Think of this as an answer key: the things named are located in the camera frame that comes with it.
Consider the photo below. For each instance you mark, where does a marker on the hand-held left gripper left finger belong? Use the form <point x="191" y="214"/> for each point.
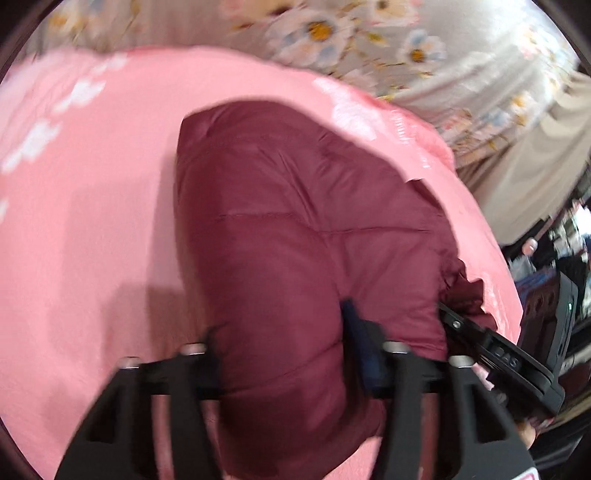
<point x="184" y="401"/>

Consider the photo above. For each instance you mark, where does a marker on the pink patterned blanket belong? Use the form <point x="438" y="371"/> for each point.
<point x="92" y="207"/>

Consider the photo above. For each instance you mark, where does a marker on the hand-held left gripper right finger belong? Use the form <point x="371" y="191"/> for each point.
<point x="364" y="355"/>

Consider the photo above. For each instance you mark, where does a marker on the dark background clutter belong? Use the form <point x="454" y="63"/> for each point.
<point x="549" y="249"/>

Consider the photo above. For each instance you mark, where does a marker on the floral bed sheet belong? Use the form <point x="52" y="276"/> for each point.
<point x="360" y="41"/>

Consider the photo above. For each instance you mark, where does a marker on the beige curtain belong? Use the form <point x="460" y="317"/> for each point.
<point x="521" y="157"/>

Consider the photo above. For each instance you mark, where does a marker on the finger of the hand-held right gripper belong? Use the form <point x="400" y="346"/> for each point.
<point x="466" y="330"/>

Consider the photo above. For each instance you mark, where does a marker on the maroon puffer jacket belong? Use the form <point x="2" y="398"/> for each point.
<point x="286" y="230"/>

